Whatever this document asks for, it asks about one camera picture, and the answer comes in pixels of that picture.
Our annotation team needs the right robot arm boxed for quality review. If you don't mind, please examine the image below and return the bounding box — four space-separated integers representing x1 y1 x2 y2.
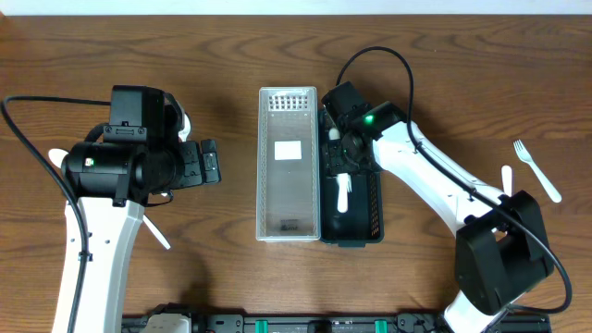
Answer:
318 102 555 332

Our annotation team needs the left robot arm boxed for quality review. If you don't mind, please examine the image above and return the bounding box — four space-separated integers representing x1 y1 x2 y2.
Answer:
48 85 221 332

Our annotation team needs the clear plastic basket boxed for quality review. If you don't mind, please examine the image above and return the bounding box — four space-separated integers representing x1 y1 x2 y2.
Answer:
256 86 320 242

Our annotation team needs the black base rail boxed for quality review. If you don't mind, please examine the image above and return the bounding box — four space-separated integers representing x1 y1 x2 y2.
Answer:
120 302 551 333

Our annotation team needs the dark green plastic basket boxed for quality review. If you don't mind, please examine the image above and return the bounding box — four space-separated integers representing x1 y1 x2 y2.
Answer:
317 109 384 247

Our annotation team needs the white spoon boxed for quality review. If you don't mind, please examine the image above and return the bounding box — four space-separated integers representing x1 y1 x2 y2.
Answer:
142 216 171 250
48 148 68 168
328 128 349 214
178 113 191 142

